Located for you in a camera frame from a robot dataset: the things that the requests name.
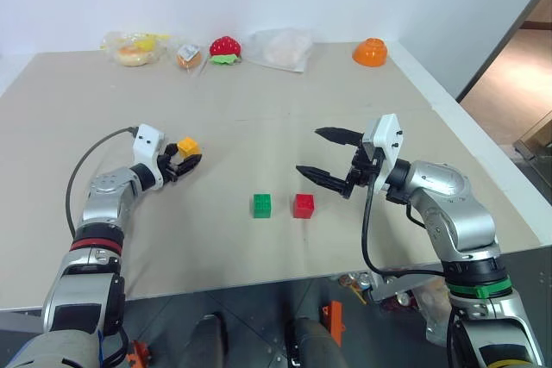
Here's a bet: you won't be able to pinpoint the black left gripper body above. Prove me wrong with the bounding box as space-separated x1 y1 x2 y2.
155 153 182 184

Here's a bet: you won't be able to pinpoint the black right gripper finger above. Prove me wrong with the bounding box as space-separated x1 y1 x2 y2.
314 126 366 147
294 165 353 201

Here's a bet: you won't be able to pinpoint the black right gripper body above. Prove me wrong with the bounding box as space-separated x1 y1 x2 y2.
343 143 384 191

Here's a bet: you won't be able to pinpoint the yellow toy brick cube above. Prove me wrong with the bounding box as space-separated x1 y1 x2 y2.
177 136 203 159

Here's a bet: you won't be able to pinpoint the red toy brick cube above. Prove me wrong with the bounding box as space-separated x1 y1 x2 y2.
292 193 316 220

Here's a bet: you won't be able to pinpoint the green toy brick cube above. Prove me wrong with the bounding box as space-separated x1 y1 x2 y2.
251 192 273 219

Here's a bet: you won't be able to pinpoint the orange plastic bowl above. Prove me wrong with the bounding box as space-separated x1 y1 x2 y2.
351 37 389 69

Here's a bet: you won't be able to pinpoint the bagged orange toy with label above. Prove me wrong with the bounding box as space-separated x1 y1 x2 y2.
174 42 205 72

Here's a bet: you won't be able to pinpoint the clear bag with pale contents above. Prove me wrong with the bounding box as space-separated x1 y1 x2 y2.
248 28 314 73

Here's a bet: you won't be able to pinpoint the bagged toy bread and banana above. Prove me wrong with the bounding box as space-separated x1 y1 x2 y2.
99 30 172 68

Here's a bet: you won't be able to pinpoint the drink cans under table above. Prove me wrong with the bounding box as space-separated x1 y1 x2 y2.
338 271 373 305

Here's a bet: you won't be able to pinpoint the red strawberry plush toy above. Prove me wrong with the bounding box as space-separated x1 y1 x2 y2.
208 35 242 67

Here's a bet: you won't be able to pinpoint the orange plastic part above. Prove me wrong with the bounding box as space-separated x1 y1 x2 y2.
320 299 345 348
126 339 152 368

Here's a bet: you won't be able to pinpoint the dark rounded shape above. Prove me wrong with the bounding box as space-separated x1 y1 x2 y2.
178 313 230 368
284 317 347 368

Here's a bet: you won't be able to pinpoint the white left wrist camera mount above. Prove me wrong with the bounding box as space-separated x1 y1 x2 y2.
131 123 167 190

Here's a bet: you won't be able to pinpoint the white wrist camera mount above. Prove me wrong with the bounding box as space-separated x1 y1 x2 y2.
361 113 405 195
131 123 167 190

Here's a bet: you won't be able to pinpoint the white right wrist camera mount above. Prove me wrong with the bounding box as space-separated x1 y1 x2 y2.
361 113 405 195

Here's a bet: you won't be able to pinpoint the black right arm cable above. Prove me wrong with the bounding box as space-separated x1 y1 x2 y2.
361 172 446 278

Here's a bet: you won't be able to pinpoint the grey left arm cable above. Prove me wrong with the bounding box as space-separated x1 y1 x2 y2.
64 125 140 240

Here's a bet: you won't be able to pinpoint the silver table leg bracket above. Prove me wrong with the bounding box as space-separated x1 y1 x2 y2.
367 267 445 303

